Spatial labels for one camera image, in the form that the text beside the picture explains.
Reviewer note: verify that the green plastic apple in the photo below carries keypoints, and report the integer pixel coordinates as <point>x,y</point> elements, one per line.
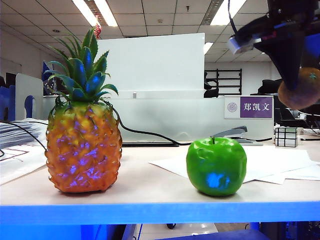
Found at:
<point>215,170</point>

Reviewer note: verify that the white translucent file holder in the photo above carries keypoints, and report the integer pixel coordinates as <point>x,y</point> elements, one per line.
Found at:
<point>28,85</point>

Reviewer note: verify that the fluorescent ceiling light strip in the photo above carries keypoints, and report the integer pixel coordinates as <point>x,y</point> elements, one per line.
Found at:
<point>227,11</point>
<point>106,12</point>
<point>83,11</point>

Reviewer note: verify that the grey stapler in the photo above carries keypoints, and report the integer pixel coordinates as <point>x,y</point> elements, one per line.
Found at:
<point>235,131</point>

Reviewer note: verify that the frosted desk partition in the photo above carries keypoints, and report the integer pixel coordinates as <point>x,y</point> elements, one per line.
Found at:
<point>162,120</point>

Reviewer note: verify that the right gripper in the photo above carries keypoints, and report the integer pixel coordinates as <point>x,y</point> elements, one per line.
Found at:
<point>285,30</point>

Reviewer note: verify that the black shelf rack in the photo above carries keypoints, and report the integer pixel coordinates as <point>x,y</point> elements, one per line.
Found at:
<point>228,82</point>

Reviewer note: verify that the silver mirror cube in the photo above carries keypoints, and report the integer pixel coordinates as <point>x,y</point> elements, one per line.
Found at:
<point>285,137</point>

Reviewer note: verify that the stack of printed paper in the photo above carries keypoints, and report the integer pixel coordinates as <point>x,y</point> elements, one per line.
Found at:
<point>13,130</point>

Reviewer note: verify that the black office chair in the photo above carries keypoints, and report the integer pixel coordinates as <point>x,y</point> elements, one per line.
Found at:
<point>268,87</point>
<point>211,92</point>

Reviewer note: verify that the blue file holder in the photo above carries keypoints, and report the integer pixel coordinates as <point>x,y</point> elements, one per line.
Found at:
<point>6,105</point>

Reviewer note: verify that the black-white dotted pattern board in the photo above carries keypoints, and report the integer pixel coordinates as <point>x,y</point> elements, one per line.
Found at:
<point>49,87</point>

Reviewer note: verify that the red hanging ornament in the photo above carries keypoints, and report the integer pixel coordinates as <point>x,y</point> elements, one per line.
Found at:
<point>98,28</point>

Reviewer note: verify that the blue triangular board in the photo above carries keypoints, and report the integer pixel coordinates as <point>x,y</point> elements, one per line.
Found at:
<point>47,71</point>

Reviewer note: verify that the plastic pineapple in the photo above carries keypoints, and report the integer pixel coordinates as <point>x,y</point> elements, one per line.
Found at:
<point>83,150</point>

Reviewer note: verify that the purple and white name plate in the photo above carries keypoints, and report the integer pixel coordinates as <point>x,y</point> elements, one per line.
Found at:
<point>256,107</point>

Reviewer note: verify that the brown kiwi fruit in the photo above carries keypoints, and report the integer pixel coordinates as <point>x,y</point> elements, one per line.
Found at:
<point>307,95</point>

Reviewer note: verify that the white AOC monitor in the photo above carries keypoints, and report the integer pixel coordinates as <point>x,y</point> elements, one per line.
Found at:
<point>150,62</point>

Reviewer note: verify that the large white paper sheet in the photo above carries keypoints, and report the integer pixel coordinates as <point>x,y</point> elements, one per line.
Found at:
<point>275,160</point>

